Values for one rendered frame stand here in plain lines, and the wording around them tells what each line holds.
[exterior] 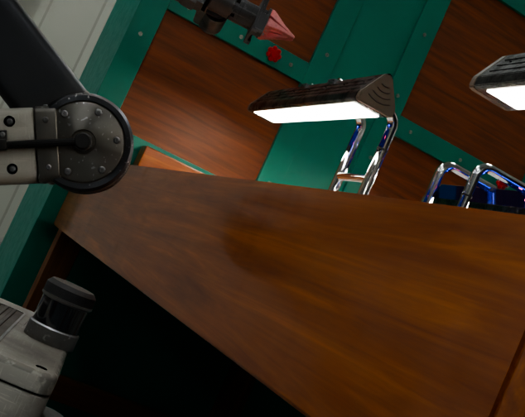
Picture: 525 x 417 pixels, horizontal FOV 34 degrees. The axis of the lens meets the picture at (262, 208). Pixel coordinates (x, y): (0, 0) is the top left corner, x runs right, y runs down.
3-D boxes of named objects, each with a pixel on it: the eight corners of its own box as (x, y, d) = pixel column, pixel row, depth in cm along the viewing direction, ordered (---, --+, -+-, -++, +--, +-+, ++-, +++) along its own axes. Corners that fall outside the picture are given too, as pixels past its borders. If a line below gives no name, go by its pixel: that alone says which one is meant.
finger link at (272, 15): (281, 62, 196) (244, 43, 194) (291, 37, 199) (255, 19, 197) (292, 48, 190) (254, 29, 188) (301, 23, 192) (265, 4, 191)
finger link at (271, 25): (285, 54, 197) (248, 35, 195) (294, 30, 199) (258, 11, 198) (296, 40, 191) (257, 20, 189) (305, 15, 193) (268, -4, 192)
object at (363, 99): (358, 98, 157) (373, 63, 158) (245, 110, 215) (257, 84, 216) (392, 118, 160) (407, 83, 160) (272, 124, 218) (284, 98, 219)
